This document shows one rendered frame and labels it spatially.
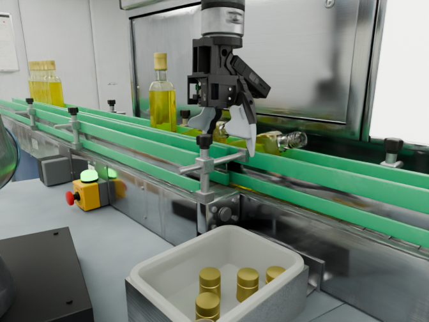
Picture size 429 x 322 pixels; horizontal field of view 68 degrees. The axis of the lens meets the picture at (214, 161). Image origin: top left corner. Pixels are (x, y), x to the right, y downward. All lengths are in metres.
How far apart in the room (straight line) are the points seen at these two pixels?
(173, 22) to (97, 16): 6.01
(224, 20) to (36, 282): 0.49
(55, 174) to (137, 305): 0.74
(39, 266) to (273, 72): 0.61
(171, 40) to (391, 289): 0.93
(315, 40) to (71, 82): 6.26
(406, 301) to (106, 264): 0.52
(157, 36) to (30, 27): 5.53
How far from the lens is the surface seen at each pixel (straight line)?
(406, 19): 0.68
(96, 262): 0.71
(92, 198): 0.93
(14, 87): 6.54
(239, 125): 0.55
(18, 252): 0.66
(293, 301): 0.54
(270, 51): 0.81
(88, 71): 6.93
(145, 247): 0.73
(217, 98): 0.55
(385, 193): 0.52
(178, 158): 0.65
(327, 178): 0.56
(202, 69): 0.57
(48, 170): 1.16
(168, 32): 1.16
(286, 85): 0.78
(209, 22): 0.57
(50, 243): 0.66
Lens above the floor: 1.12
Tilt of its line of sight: 16 degrees down
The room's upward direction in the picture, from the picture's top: straight up
